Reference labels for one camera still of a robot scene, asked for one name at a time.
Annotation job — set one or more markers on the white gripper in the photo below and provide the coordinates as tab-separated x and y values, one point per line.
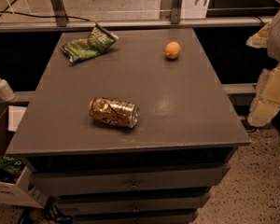
267	101

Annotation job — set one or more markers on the orange soda can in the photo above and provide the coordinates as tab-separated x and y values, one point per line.
113	112

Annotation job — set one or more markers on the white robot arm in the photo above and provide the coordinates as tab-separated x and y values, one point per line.
268	37

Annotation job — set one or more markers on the green jalapeno chip bag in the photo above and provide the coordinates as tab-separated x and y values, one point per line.
96	44

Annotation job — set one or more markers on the green snack bag in box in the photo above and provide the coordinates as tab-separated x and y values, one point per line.
11	165

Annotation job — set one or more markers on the orange fruit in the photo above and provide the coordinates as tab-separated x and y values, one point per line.
172	50

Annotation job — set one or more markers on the grey drawer cabinet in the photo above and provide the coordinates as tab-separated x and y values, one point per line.
136	136

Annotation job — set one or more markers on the white pump bottle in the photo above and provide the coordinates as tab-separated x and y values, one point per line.
6	93

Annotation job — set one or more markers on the cardboard box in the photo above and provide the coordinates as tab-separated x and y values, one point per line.
15	187

